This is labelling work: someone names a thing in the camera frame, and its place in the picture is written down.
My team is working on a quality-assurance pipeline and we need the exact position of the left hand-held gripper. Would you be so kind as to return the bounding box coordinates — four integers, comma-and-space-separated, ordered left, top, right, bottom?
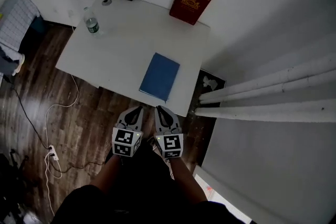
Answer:
112, 105, 144, 157

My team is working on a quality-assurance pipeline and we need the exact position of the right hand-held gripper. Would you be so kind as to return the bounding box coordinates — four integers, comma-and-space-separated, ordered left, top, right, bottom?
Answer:
153, 105, 184, 159

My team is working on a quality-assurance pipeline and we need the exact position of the blue notebook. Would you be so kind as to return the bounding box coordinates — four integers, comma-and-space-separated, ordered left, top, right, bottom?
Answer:
138, 52, 181, 103

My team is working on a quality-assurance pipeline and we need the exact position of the person's right forearm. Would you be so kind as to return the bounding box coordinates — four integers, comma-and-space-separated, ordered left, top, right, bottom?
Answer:
170, 157, 208, 204

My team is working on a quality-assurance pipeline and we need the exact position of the person's left forearm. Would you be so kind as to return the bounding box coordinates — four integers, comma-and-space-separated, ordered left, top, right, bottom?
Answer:
90, 154, 124, 195

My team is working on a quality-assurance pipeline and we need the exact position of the red hardcover book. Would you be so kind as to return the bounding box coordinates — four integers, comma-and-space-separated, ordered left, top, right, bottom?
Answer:
169, 0, 215, 26

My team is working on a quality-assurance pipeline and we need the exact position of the person's light shoe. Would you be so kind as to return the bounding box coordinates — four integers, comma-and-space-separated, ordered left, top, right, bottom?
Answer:
146, 136, 159, 153

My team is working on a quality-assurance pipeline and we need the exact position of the white crumpled paper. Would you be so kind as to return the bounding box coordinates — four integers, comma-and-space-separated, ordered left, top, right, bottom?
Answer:
202, 77, 218, 91

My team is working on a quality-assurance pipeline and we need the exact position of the person's black shirt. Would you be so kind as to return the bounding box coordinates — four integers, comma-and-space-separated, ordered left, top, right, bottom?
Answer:
51, 138, 253, 224

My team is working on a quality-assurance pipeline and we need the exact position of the white power strip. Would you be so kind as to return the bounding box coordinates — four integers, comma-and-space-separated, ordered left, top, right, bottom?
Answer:
48, 144, 59, 161

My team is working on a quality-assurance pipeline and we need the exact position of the thick white pipe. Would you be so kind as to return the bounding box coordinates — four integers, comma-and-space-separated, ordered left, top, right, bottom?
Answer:
194, 98, 336, 123

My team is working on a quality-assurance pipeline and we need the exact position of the thin white pipe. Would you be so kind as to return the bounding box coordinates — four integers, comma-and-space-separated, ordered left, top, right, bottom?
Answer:
199, 69, 336, 108
198, 55, 336, 101

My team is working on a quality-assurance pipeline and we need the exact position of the clear plastic water bottle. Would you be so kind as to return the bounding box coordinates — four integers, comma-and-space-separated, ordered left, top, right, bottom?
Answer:
83, 6, 104, 39

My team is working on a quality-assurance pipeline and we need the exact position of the teal bin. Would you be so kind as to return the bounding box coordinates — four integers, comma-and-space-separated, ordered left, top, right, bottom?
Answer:
31, 17, 45, 34

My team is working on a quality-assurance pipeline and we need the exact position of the white grid fabric box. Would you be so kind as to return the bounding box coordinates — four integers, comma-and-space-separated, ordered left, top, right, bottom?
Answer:
0, 0, 40, 52

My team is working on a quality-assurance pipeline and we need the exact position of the white cable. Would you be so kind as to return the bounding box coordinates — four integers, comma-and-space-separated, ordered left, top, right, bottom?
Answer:
45, 74, 79, 216

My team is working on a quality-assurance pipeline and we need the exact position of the black cable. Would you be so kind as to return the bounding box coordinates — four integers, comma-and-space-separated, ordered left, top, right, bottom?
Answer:
10, 86, 106, 174

